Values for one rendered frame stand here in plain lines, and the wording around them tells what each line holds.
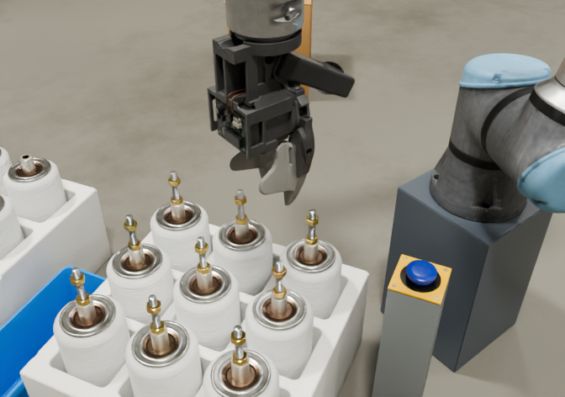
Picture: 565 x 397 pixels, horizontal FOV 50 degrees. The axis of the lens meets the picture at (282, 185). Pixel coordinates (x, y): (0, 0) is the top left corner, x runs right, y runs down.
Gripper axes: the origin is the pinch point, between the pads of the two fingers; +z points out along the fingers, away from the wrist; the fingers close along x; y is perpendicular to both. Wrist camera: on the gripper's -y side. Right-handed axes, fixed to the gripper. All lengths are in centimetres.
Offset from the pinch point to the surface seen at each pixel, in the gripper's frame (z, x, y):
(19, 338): 39, -35, 29
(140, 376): 22.2, -2.7, 20.7
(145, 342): 21.2, -6.3, 18.1
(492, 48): 47, -66, -146
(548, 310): 47, 15, -54
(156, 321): 16.4, -4.5, 16.7
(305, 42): 27, -78, -70
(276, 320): 21.1, 1.5, 2.3
